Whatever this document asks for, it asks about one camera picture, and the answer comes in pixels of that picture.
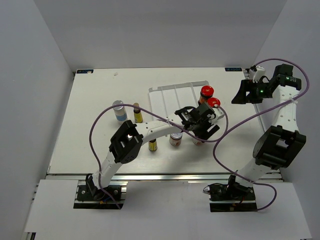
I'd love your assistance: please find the white divided organizer tray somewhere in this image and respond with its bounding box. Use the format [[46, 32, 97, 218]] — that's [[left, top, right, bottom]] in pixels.
[[148, 80, 209, 117]]

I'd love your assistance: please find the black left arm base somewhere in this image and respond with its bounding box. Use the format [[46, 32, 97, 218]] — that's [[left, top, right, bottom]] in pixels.
[[73, 184, 126, 210]]

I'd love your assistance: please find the aluminium table rail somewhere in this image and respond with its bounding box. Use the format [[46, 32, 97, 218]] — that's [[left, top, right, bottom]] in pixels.
[[46, 69, 285, 183]]

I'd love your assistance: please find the silver-lid salt jar rear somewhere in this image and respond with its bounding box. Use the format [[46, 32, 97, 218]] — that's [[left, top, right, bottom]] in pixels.
[[112, 100, 128, 123]]

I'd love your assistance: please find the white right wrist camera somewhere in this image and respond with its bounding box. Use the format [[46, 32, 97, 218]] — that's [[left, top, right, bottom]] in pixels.
[[248, 65, 266, 83]]

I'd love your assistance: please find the yellow bottle front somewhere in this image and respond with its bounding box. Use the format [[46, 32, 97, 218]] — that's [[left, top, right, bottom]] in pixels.
[[148, 139, 158, 152]]

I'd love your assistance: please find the yellow bottle rear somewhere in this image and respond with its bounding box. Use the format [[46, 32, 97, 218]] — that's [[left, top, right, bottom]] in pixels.
[[133, 102, 143, 123]]

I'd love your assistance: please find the white-lid sauce jar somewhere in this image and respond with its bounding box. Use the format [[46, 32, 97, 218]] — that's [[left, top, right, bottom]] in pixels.
[[192, 138, 206, 146], [169, 133, 183, 147]]

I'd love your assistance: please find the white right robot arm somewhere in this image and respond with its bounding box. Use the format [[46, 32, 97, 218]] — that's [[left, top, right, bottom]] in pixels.
[[225, 63, 307, 200]]

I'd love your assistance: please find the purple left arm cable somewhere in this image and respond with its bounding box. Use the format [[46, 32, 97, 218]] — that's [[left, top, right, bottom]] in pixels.
[[89, 104, 230, 210]]

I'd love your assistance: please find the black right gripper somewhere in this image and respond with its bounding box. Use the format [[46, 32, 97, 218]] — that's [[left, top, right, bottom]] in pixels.
[[231, 79, 273, 105]]

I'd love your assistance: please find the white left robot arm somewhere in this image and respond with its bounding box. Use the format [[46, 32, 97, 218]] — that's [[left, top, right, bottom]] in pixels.
[[85, 103, 225, 200]]

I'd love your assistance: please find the red-lid chili sauce jar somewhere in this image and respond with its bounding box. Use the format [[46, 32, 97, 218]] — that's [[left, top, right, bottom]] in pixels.
[[198, 85, 214, 105]]

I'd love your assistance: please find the yellow bottle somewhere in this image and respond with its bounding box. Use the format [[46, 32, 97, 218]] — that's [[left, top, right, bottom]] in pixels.
[[133, 102, 143, 123], [148, 139, 158, 152]]

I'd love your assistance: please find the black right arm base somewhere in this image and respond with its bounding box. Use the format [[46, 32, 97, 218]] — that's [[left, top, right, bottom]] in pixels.
[[202, 183, 258, 213]]

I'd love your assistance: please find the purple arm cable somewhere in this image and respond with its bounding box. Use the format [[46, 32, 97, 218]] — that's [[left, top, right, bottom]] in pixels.
[[212, 58, 311, 211], [89, 104, 230, 210]]

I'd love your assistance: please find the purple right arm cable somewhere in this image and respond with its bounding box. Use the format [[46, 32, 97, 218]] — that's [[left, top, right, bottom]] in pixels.
[[212, 58, 311, 211]]

